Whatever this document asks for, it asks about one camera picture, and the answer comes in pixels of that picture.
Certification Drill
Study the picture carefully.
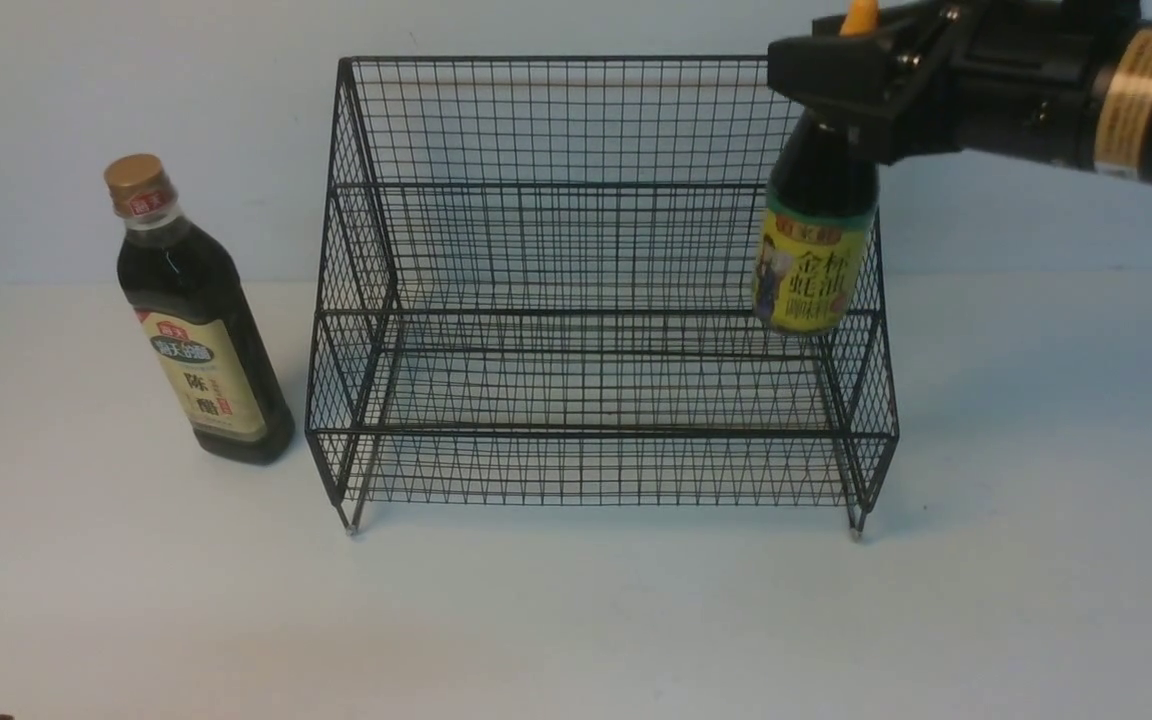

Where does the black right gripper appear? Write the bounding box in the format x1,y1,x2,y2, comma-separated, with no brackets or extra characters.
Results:
767,1,1097,165

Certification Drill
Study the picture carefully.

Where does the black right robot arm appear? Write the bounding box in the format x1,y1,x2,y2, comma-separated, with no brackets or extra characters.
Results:
765,1,1152,184

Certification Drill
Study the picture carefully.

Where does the oyster sauce bottle orange cap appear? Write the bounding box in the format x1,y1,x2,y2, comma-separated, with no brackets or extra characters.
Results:
752,0,881,338

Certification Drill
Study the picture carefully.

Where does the dark vinegar bottle gold cap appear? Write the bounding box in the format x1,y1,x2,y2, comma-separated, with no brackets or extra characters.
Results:
103,152,294,465

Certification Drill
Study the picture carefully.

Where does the black wire mesh rack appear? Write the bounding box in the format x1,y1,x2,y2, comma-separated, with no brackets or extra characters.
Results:
303,55,899,541

